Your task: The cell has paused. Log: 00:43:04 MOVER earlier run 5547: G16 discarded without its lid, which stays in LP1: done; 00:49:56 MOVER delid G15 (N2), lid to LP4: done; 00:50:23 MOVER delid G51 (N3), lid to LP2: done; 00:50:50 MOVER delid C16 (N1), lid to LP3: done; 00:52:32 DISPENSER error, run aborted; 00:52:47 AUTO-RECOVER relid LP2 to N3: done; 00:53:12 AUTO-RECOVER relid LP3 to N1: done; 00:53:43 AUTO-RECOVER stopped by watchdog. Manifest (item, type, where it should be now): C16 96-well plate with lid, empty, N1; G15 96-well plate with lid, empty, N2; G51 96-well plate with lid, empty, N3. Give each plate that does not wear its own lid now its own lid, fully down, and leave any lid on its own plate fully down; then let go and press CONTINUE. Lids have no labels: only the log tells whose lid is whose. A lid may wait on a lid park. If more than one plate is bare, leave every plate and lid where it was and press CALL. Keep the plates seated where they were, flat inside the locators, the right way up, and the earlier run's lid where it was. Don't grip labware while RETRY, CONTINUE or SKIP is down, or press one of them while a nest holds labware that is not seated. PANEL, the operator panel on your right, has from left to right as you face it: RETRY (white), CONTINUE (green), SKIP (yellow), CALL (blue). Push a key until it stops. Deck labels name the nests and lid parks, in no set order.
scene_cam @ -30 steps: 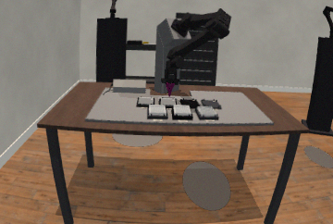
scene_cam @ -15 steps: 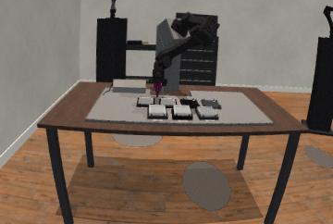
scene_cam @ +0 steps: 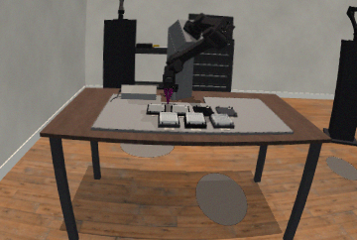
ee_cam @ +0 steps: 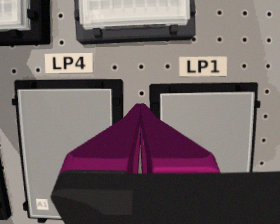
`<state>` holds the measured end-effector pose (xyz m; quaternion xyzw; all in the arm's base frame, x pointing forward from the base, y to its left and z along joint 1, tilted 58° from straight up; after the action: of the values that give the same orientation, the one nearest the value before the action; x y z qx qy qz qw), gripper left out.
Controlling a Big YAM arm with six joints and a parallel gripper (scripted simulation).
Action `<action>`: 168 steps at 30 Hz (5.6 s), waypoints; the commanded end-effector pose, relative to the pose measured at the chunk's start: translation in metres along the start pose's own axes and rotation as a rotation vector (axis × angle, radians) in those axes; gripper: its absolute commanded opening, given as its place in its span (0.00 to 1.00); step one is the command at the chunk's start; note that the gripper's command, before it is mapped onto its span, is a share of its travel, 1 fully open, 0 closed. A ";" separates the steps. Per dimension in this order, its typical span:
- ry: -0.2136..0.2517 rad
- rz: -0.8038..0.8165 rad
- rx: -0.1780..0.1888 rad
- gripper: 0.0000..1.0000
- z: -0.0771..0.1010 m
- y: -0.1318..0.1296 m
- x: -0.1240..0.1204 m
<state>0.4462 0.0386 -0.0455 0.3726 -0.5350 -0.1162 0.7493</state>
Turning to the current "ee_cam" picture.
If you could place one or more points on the grey perforated base plate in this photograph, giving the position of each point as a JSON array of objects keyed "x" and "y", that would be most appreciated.
[{"x": 247, "y": 32}]

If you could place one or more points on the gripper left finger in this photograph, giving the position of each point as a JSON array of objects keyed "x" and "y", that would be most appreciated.
[{"x": 115, "y": 148}]

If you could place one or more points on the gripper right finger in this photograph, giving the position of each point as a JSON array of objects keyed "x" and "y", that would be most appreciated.
[{"x": 165, "y": 150}]

